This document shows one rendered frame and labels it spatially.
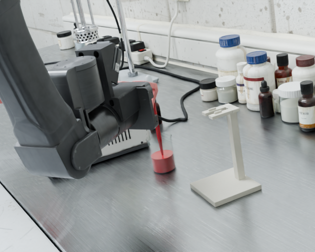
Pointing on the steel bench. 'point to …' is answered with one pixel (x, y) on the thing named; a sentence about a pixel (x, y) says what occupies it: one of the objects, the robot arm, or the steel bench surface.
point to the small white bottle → (241, 83)
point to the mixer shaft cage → (89, 31)
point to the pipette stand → (226, 110)
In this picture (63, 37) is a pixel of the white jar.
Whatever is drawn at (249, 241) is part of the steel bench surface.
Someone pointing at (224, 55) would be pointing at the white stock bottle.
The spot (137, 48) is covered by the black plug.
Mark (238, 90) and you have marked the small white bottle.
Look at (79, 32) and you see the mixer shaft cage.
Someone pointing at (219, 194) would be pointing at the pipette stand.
